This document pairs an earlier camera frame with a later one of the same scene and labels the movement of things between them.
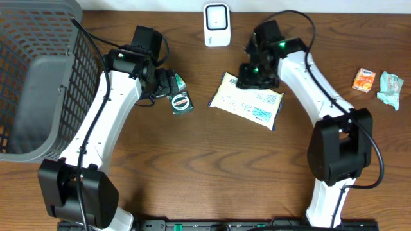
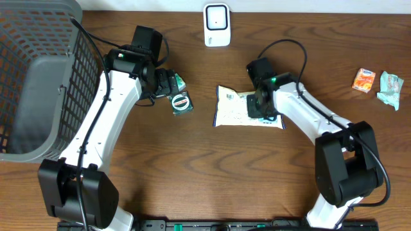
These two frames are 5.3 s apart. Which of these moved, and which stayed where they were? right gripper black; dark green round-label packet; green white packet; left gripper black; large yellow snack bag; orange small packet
Moved: right gripper black; large yellow snack bag
Stayed: left gripper black; orange small packet; dark green round-label packet; green white packet
